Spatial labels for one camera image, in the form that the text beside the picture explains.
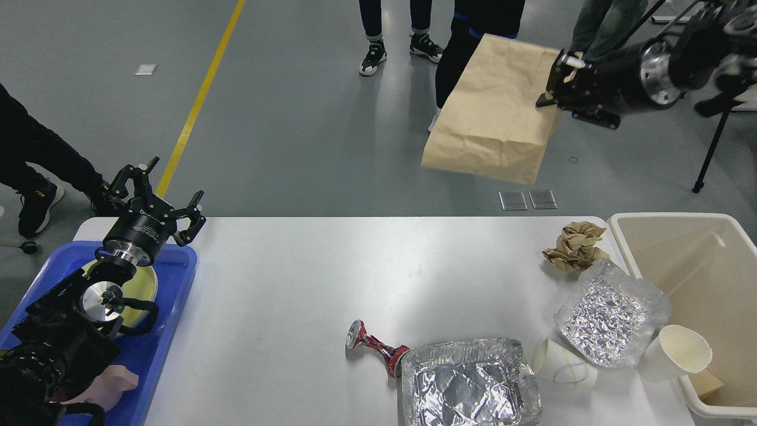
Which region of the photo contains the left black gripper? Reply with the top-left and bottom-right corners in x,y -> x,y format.
102,156 -> 206,266

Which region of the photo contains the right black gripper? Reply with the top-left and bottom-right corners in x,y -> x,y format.
536,40 -> 686,130

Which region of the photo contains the yellow plate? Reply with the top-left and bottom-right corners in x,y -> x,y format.
75,266 -> 158,329

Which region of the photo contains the brown paper bag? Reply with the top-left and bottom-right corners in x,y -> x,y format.
688,369 -> 725,400
421,34 -> 563,185

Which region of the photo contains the pink mug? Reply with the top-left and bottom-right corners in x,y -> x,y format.
55,366 -> 140,412

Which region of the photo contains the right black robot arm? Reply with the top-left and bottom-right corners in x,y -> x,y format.
536,1 -> 755,129

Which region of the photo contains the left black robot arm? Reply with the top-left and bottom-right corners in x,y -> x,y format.
2,157 -> 206,425

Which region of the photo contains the blue plastic tray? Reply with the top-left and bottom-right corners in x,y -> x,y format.
1,241 -> 198,425

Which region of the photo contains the metal floor socket plate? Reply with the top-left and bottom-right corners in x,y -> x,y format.
498,191 -> 559,211

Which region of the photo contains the person with white sneakers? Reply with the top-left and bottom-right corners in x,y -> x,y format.
428,1 -> 525,132

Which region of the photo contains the crumpled brown paper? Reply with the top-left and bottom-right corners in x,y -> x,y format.
542,221 -> 610,273

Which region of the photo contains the beige plastic bin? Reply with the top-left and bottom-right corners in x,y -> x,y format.
609,212 -> 756,422

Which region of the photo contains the person with black-white sneakers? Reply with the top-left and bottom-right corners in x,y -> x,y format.
358,0 -> 444,77

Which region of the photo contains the crushed red can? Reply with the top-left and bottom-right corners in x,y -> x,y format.
344,319 -> 410,378

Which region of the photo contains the aluminium foil container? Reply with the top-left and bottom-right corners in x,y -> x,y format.
400,338 -> 542,425

